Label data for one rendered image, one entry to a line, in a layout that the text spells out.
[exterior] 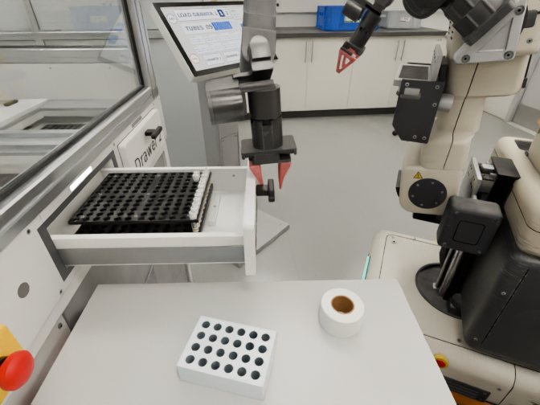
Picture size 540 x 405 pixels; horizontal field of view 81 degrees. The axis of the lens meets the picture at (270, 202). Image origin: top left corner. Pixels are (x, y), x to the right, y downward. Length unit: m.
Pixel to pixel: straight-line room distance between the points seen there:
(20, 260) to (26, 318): 0.09
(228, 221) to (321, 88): 3.24
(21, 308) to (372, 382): 0.51
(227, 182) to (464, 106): 0.65
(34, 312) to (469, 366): 1.15
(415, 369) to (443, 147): 0.62
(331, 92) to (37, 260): 3.53
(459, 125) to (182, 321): 0.84
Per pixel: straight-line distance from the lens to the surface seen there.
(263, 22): 0.60
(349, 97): 3.93
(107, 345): 0.60
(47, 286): 0.62
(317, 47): 3.70
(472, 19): 0.78
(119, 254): 0.59
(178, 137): 2.44
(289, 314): 0.58
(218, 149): 1.64
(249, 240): 0.50
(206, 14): 1.57
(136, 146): 0.88
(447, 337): 1.27
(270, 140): 0.57
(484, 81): 0.98
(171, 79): 2.32
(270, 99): 0.55
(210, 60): 1.41
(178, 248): 0.55
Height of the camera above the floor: 1.22
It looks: 33 degrees down
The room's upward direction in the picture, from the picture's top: straight up
